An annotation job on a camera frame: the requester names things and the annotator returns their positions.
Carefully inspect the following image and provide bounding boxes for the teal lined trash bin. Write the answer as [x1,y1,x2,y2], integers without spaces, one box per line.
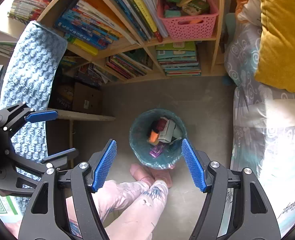
[130,108,187,170]

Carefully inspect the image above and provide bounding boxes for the dark red small box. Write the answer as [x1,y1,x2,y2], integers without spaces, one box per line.
[153,117,168,133]

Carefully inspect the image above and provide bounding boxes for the yellow pillow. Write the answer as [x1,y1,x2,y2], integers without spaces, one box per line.
[255,0,295,93]

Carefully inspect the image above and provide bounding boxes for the wooden bookshelf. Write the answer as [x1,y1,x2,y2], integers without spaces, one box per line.
[0,0,226,82]

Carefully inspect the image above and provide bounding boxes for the white square carton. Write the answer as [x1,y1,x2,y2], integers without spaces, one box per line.
[158,116,176,143]

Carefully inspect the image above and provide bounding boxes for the purple long box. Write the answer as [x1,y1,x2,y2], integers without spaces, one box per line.
[150,142,166,158]

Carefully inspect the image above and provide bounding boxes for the pink plastic basket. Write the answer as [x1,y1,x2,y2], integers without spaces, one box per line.
[157,0,223,41]

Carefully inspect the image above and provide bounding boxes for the grey patterned bed sheet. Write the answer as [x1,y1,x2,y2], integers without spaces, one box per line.
[224,23,295,236]

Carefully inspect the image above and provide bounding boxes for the blue textured blanket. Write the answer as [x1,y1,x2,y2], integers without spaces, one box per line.
[0,20,68,213]

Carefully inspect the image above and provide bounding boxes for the person's legs pink pants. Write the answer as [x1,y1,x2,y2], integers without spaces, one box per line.
[5,163,173,240]

